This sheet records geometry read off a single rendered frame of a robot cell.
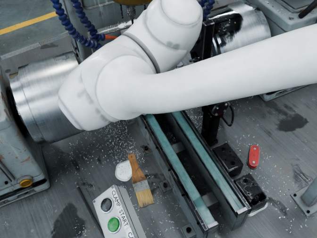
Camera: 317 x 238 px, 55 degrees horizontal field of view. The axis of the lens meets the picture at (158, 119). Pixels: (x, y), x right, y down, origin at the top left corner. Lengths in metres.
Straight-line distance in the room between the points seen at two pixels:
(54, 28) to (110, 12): 2.18
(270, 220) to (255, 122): 0.38
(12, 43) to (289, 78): 3.04
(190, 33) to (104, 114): 0.19
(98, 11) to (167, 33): 0.64
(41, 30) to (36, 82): 2.43
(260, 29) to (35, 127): 0.75
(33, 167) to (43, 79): 0.28
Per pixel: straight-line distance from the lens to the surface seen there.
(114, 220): 0.71
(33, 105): 0.89
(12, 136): 0.90
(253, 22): 1.08
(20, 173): 1.02
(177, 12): 0.51
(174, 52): 0.54
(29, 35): 3.29
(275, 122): 1.25
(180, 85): 0.38
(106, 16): 1.15
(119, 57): 0.47
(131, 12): 0.88
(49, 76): 0.90
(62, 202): 1.08
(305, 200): 1.08
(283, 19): 1.10
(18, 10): 3.74
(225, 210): 0.96
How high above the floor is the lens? 1.73
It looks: 51 degrees down
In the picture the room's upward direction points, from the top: 3 degrees counter-clockwise
